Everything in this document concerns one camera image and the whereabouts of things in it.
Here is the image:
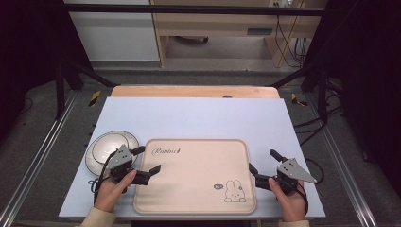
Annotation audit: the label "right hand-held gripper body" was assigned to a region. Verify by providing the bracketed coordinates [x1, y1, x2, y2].
[275, 158, 318, 196]

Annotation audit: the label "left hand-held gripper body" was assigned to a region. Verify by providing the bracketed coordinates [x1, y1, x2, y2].
[108, 144, 135, 194]

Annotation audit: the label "person's right hand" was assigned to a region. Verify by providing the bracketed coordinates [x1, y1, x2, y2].
[268, 177, 308, 223]

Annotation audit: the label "person's left hand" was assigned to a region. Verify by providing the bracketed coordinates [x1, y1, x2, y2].
[94, 169, 138, 214]

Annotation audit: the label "white plate with dark rim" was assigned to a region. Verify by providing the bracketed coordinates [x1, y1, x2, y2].
[84, 130, 141, 177]

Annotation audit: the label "beige tray with rabbit print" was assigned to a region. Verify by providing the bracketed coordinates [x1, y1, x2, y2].
[132, 138, 258, 216]

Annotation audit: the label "pale blue table mat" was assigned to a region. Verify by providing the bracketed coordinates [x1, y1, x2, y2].
[58, 96, 326, 221]

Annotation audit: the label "black metal stand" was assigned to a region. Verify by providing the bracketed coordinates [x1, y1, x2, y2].
[54, 46, 119, 121]
[269, 60, 330, 124]

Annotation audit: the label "wooden table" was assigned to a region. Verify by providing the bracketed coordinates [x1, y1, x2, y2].
[110, 84, 281, 99]

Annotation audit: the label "dark curtain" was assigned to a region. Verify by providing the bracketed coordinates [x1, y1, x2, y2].
[0, 0, 94, 143]
[306, 0, 401, 198]

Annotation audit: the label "white cabinet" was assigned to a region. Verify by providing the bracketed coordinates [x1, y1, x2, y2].
[63, 0, 161, 62]

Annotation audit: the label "wooden desk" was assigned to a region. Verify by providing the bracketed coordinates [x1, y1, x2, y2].
[149, 0, 327, 69]

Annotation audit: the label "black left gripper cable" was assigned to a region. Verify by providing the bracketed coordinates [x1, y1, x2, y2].
[89, 150, 118, 204]

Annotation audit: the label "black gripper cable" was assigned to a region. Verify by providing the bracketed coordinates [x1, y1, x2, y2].
[296, 157, 325, 216]
[89, 150, 118, 204]

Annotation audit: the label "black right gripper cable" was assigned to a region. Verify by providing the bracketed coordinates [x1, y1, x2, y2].
[296, 157, 325, 216]

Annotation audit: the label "black floor cables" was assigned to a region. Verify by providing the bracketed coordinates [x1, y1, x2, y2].
[292, 79, 345, 147]

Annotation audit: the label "aluminium floor rail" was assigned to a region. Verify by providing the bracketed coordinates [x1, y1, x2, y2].
[304, 94, 379, 227]
[0, 90, 79, 227]

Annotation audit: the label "black cables under desk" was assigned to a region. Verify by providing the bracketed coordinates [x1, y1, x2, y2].
[274, 14, 311, 69]

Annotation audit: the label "black metal frame bar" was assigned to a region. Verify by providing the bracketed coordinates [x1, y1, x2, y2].
[64, 3, 325, 17]

